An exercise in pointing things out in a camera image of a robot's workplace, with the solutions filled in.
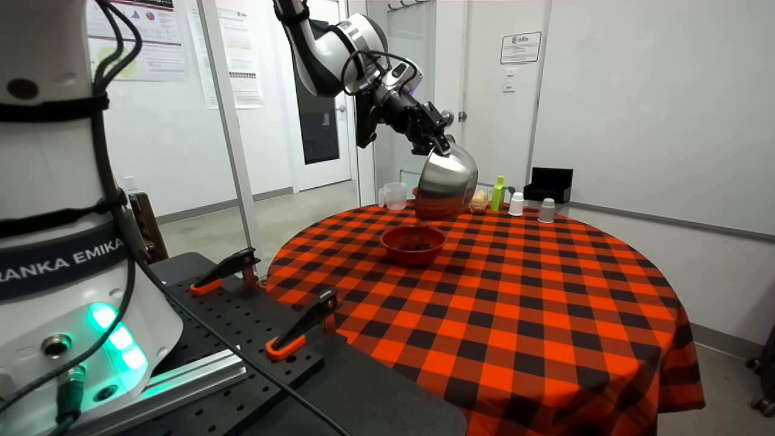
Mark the orange black clamp left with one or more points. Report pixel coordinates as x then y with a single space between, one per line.
237 261

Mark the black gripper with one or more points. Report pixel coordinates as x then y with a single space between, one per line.
421 124

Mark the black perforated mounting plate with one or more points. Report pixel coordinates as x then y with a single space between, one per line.
253 396

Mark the clear measuring cup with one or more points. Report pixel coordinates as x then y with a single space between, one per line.
392 196

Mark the black wall holder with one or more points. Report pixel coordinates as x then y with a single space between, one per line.
551 183

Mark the green bottle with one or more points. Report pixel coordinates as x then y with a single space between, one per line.
496 195

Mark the small white bottle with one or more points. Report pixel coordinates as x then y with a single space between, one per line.
517 204

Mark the silver metal bowl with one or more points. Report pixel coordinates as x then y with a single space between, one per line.
447 183

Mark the white wall sign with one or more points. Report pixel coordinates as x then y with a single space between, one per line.
522 49

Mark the small grey-capped bottle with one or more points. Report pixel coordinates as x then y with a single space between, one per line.
548 212

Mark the orange black clamp right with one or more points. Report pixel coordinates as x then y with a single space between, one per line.
291 339

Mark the white door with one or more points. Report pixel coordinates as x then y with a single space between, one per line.
500 99

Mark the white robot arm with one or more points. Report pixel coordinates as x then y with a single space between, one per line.
100 339

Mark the red bowl with contents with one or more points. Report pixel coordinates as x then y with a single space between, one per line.
412 244

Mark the orange black clamp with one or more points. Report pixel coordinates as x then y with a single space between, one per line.
237 261
291 339

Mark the orange black checkered tablecloth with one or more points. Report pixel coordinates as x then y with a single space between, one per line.
528 328

